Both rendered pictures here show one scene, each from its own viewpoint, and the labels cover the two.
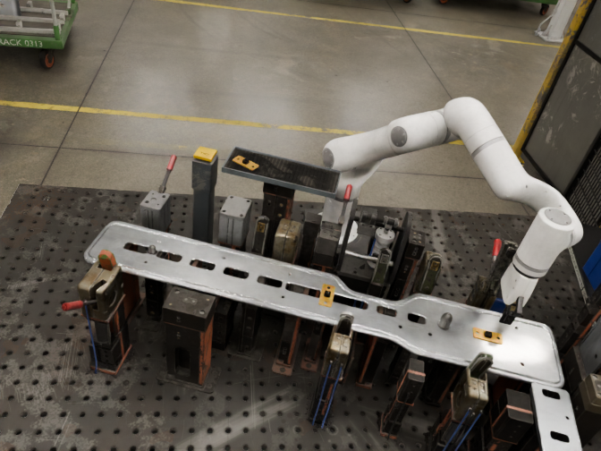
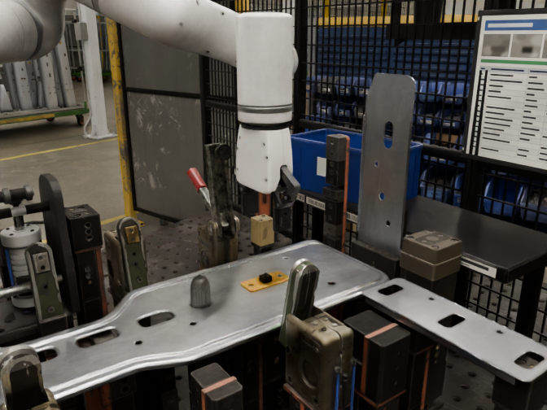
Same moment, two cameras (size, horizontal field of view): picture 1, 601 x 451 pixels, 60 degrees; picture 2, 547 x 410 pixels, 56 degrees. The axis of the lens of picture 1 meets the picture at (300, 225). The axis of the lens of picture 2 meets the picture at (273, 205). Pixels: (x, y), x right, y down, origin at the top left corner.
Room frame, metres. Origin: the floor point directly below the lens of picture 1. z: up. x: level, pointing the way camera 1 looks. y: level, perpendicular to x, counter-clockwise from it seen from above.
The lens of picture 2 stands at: (0.39, -0.07, 1.41)
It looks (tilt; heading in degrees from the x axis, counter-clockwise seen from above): 18 degrees down; 319
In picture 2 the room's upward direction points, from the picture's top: straight up
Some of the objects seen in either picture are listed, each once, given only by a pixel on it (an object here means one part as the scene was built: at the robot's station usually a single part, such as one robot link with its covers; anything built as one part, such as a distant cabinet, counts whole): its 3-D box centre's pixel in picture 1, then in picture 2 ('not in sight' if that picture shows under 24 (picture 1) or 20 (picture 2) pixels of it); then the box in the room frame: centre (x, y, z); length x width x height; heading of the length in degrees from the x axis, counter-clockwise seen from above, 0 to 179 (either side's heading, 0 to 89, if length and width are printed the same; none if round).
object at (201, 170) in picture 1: (203, 209); not in sight; (1.42, 0.35, 0.92); 0.08 x 0.08 x 0.44; 85
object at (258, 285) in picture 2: (488, 335); (265, 278); (1.00, -0.58, 1.01); 0.08 x 0.04 x 0.01; 85
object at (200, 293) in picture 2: (445, 320); (200, 294); (1.01, -0.45, 1.02); 0.03 x 0.03 x 0.07
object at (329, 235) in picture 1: (321, 274); not in sight; (1.24, -0.10, 0.89); 0.13 x 0.11 x 0.38; 175
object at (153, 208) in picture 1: (157, 242); not in sight; (1.26, 0.46, 0.88); 0.11 x 0.10 x 0.36; 175
